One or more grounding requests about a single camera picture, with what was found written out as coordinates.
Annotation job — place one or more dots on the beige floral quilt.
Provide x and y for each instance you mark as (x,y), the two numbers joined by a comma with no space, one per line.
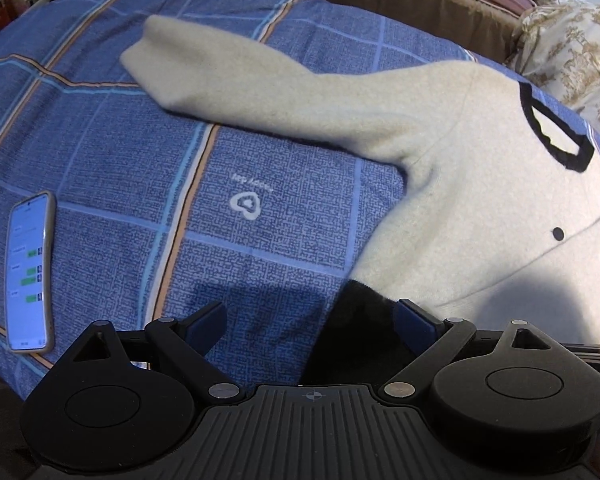
(565,45)

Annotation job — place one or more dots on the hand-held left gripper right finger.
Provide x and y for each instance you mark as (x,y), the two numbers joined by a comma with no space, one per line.
(416,326)

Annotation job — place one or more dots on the blue plaid blanket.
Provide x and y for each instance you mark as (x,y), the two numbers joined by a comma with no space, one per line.
(130,135)

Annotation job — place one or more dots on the brown skirted bed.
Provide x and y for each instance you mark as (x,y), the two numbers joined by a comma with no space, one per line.
(405,5)

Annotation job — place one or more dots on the cream sweater with black trim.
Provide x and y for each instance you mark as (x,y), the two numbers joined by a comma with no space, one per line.
(455,185)

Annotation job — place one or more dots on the smartphone with lit screen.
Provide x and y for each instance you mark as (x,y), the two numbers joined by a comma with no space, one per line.
(27,270)

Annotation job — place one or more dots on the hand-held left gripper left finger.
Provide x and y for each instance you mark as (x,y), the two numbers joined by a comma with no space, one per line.
(207,324)

